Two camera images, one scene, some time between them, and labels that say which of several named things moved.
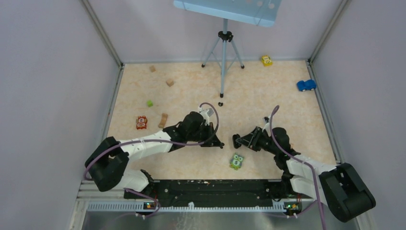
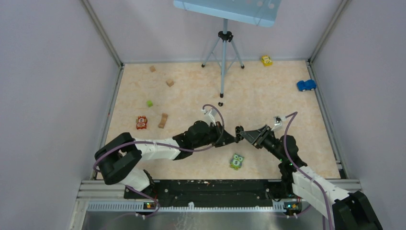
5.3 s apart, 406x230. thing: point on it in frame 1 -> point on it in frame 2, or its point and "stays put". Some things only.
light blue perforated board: (262, 12) stays put
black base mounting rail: (249, 190) stays put
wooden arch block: (163, 121) stays put
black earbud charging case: (236, 144) -> (238, 130)
